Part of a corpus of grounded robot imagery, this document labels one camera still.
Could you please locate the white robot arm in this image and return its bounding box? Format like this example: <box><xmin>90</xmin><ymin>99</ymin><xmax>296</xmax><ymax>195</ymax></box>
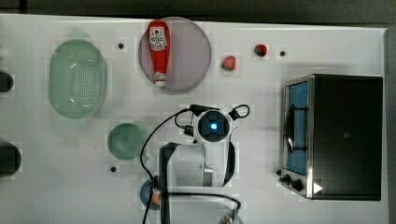
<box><xmin>158</xmin><ymin>105</ymin><xmax>243</xmax><ymax>224</ymax></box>

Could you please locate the grey round plate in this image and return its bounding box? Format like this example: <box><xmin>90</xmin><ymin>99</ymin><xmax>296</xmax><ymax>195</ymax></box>
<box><xmin>138</xmin><ymin>17</ymin><xmax>211</xmax><ymax>91</ymax></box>

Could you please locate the pink plush strawberry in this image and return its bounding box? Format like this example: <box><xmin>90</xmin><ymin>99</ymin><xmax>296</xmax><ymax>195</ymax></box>
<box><xmin>221</xmin><ymin>56</ymin><xmax>236</xmax><ymax>72</ymax></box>

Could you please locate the dark red plush strawberry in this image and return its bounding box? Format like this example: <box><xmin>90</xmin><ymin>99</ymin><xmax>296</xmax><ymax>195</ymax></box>
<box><xmin>254</xmin><ymin>45</ymin><xmax>268</xmax><ymax>57</ymax></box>

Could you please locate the red plush ketchup bottle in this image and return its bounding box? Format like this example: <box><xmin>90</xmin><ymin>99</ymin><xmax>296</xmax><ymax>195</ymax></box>
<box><xmin>148</xmin><ymin>20</ymin><xmax>171</xmax><ymax>88</ymax></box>

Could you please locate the blue small bowl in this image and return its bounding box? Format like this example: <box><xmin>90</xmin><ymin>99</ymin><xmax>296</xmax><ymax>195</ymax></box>
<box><xmin>139</xmin><ymin>179</ymin><xmax>161</xmax><ymax>210</ymax></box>

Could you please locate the green plastic colander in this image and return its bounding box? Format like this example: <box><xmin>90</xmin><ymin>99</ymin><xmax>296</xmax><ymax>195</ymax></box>
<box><xmin>49</xmin><ymin>39</ymin><xmax>107</xmax><ymax>119</ymax></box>

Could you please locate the silver black toaster oven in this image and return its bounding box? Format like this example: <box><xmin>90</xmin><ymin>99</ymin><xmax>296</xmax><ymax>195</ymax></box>
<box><xmin>276</xmin><ymin>74</ymin><xmax>383</xmax><ymax>201</ymax></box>

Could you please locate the black round pot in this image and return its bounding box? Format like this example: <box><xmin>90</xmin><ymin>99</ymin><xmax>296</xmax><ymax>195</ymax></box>
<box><xmin>0</xmin><ymin>72</ymin><xmax>14</xmax><ymax>92</ymax></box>

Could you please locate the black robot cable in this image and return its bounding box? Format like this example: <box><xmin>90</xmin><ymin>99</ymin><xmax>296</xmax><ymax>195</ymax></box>
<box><xmin>139</xmin><ymin>104</ymin><xmax>251</xmax><ymax>224</ymax></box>

